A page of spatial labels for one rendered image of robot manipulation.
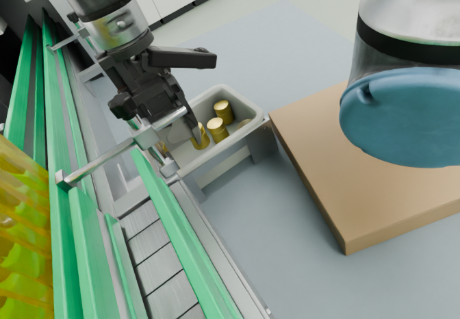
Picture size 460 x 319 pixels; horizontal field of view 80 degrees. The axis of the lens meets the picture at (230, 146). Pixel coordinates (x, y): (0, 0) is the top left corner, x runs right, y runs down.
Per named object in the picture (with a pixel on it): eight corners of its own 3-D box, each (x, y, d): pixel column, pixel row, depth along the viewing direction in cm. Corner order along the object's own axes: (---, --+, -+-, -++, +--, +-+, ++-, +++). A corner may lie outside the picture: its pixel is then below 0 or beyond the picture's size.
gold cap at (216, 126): (224, 129, 59) (218, 114, 56) (233, 137, 56) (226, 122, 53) (211, 138, 58) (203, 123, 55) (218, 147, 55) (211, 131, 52)
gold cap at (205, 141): (205, 134, 56) (197, 118, 53) (213, 142, 54) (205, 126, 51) (191, 144, 56) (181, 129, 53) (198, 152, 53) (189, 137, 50)
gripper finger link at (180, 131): (178, 157, 51) (150, 118, 46) (204, 139, 52) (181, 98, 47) (183, 164, 48) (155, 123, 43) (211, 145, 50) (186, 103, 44)
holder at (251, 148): (132, 179, 60) (110, 157, 55) (233, 113, 65) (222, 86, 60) (155, 237, 48) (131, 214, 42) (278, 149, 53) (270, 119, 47)
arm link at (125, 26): (126, -8, 39) (142, -2, 33) (143, 24, 42) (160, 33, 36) (78, 17, 38) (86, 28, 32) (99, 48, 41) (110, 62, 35)
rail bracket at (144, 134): (98, 208, 37) (24, 146, 29) (201, 140, 40) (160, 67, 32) (102, 223, 35) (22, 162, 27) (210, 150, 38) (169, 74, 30)
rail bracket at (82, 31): (87, 95, 90) (33, 30, 75) (132, 69, 93) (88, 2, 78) (89, 100, 87) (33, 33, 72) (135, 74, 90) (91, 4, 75)
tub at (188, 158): (151, 164, 61) (129, 137, 55) (233, 111, 65) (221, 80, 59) (180, 218, 48) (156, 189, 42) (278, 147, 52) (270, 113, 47)
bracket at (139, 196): (137, 224, 42) (110, 200, 38) (189, 188, 44) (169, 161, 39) (144, 241, 40) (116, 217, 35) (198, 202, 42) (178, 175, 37)
